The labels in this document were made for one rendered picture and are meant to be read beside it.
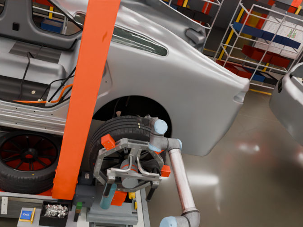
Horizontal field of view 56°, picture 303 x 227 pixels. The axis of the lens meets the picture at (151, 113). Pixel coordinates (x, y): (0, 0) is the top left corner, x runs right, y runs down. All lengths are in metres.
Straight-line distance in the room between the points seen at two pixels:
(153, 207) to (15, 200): 1.46
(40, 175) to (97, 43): 1.41
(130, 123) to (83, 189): 0.80
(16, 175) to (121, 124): 0.99
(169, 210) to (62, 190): 1.42
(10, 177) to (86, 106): 1.08
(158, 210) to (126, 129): 1.36
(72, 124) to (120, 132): 0.44
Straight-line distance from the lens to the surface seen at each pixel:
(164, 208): 3.43
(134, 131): 2.27
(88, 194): 2.74
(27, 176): 2.69
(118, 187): 2.57
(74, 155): 2.16
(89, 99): 1.87
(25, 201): 2.72
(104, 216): 2.96
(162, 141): 1.99
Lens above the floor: 2.49
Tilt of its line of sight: 31 degrees down
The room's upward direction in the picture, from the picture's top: 20 degrees clockwise
